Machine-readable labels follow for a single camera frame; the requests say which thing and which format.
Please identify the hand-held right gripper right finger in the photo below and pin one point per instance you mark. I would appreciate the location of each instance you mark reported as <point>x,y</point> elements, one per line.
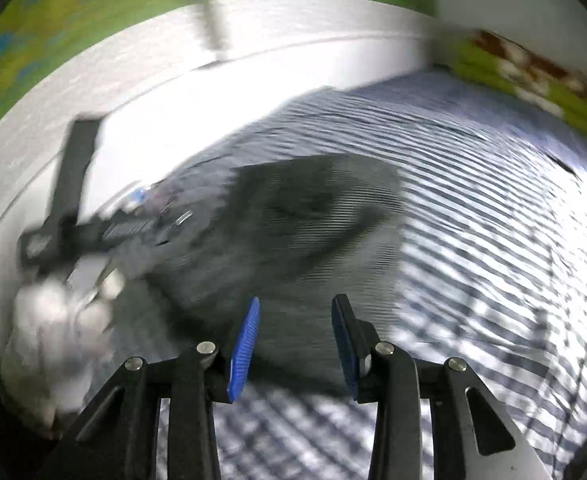
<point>346,350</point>

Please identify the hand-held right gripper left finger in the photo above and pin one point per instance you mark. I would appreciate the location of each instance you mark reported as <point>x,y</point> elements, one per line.
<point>243,350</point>

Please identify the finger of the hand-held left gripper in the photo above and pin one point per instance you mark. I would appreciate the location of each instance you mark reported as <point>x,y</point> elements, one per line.
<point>75,170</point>

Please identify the large black garment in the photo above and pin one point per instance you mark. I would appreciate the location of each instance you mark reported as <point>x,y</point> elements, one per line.
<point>298,220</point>

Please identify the person's left hand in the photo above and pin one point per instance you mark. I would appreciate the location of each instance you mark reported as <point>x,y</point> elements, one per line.
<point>58,330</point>

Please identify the striped quilted blanket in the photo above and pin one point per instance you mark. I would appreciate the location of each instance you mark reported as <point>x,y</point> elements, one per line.
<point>473,240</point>

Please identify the brown and white folded blanket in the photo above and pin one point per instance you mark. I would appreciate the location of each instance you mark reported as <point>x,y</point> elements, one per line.
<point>538,67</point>

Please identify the green landscape wall poster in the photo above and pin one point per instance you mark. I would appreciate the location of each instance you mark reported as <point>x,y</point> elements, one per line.
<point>98,5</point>

